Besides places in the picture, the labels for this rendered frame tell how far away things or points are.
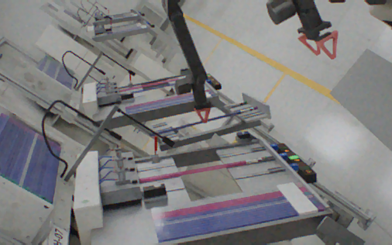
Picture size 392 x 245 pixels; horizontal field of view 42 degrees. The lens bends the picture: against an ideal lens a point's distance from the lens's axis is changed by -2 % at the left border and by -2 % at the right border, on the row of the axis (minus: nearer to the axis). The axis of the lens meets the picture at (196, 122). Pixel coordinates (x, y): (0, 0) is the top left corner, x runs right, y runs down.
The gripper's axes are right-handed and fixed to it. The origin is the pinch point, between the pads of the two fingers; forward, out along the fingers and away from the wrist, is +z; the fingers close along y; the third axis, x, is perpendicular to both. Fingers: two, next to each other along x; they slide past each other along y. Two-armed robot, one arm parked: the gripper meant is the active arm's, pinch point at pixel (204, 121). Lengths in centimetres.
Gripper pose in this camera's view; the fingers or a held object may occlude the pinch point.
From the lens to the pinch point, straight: 230.3
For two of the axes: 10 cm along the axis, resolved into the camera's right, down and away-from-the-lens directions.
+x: 9.5, -2.4, 1.8
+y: 2.3, 2.3, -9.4
